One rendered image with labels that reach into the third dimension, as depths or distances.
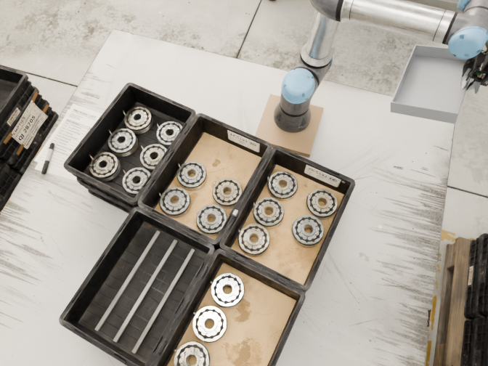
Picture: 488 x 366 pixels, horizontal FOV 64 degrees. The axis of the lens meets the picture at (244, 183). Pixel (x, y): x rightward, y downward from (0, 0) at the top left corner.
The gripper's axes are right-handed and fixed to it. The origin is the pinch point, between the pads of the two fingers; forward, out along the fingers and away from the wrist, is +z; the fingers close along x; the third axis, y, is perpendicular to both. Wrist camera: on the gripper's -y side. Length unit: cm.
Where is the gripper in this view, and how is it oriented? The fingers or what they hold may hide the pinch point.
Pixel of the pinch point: (467, 85)
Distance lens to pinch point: 147.5
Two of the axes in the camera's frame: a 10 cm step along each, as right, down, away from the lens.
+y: -3.9, 8.4, -3.7
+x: 9.2, 3.5, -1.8
